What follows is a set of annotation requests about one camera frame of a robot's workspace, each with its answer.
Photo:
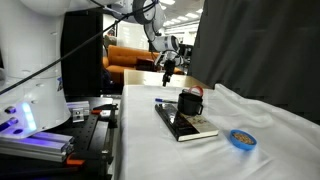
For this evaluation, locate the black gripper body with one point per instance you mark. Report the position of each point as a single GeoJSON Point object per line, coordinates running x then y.
{"type": "Point", "coordinates": [168, 66]}

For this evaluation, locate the blue marker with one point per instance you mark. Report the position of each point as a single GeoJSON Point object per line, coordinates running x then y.
{"type": "Point", "coordinates": [165, 100]}

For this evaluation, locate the black mug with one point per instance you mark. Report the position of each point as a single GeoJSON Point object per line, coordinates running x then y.
{"type": "Point", "coordinates": [188, 104]}

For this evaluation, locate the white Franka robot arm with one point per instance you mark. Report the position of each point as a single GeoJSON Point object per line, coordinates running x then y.
{"type": "Point", "coordinates": [30, 66]}

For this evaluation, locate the brown wooden table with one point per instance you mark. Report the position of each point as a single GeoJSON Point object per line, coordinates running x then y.
{"type": "Point", "coordinates": [146, 79]}

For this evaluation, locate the dark brown sofa cushion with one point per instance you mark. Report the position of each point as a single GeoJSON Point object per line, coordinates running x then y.
{"type": "Point", "coordinates": [146, 64]}

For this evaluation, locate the red tape dispenser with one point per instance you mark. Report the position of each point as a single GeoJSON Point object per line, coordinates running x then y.
{"type": "Point", "coordinates": [196, 90]}

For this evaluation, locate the orange sofa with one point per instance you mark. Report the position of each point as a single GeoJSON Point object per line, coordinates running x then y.
{"type": "Point", "coordinates": [123, 58]}

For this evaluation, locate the black hardcover book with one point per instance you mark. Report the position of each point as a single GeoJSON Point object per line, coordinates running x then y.
{"type": "Point", "coordinates": [190, 126]}

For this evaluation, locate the black clamp with orange grip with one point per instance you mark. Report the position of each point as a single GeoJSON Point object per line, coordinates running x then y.
{"type": "Point", "coordinates": [108, 108]}
{"type": "Point", "coordinates": [75, 162]}

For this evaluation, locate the white tablecloth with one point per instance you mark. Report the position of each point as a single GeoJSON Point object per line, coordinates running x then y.
{"type": "Point", "coordinates": [160, 153]}

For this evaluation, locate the black pillar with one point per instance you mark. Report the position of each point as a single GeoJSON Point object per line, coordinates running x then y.
{"type": "Point", "coordinates": [83, 66]}

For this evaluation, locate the black curtain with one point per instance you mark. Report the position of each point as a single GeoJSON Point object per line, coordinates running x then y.
{"type": "Point", "coordinates": [260, 50]}

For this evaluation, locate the blue bowl with grains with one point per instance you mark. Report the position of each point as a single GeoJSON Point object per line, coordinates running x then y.
{"type": "Point", "coordinates": [242, 139]}

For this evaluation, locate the black perforated mounting board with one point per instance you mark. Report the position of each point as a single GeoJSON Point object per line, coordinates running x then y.
{"type": "Point", "coordinates": [86, 136]}

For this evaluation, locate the white wall panel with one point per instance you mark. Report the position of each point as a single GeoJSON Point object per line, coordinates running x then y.
{"type": "Point", "coordinates": [133, 36]}

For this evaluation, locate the small aluminium bracket block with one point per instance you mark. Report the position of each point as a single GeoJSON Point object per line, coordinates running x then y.
{"type": "Point", "coordinates": [78, 111]}

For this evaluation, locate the aluminium extrusion rail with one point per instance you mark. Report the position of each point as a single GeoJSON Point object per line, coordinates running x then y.
{"type": "Point", "coordinates": [36, 146]}

